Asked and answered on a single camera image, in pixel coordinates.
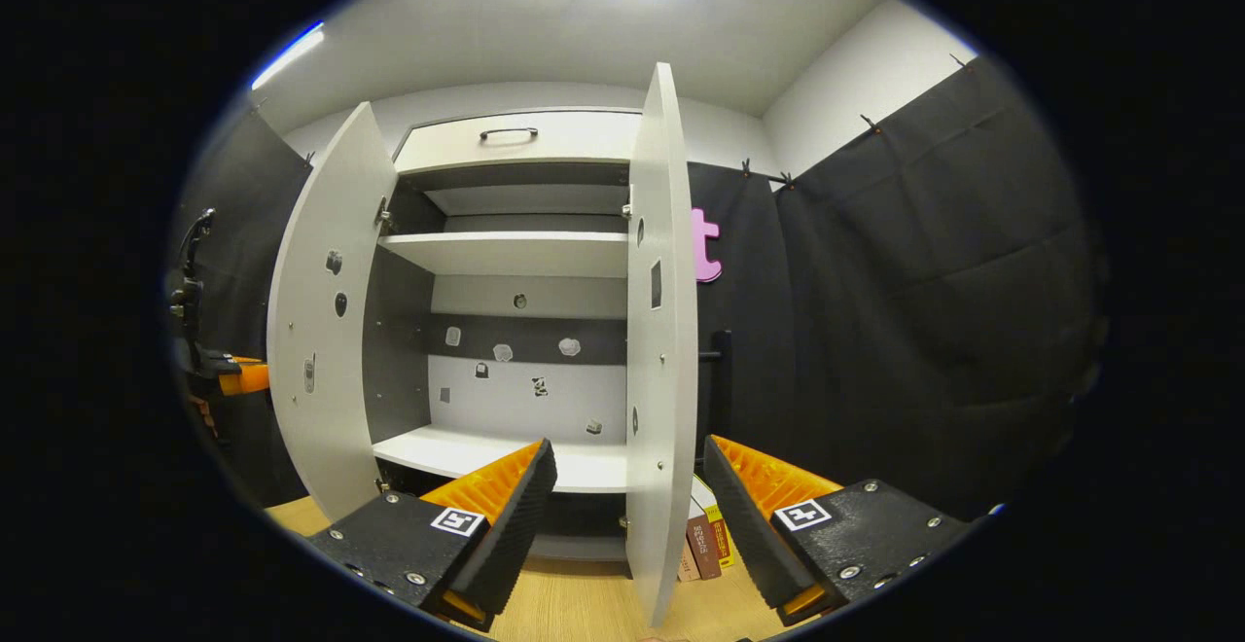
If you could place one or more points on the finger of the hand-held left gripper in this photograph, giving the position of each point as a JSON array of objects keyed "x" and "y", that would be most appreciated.
[{"x": 248, "y": 376}]

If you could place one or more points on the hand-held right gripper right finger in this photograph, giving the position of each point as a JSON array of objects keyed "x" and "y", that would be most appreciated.
[{"x": 744, "y": 535}]

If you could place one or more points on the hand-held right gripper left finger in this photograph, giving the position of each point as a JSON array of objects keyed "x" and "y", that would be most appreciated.
[{"x": 515, "y": 525}]

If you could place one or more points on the white shoe cabinet door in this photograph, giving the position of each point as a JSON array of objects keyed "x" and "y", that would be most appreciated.
[
  {"x": 671, "y": 379},
  {"x": 326, "y": 204}
]

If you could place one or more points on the white double-door shoe cabinet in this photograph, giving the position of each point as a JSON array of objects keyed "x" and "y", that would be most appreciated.
[{"x": 554, "y": 297}]

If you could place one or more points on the white cabinet shelf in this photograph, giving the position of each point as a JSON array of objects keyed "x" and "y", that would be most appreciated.
[
  {"x": 447, "y": 452},
  {"x": 506, "y": 253}
]

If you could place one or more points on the white cabinet drawer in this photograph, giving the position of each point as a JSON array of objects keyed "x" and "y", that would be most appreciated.
[{"x": 584, "y": 141}]

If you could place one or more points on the yellow book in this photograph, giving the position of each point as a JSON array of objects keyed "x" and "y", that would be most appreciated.
[{"x": 722, "y": 540}]

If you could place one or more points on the brown book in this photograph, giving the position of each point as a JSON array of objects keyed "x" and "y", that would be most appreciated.
[{"x": 702, "y": 547}]

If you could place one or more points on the white book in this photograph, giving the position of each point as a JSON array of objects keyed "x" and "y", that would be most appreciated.
[{"x": 702, "y": 498}]

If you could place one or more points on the ceiling light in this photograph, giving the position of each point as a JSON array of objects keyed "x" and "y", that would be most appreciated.
[{"x": 287, "y": 56}]

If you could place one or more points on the black backdrop cloth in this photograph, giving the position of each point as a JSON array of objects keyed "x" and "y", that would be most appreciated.
[{"x": 924, "y": 282}]

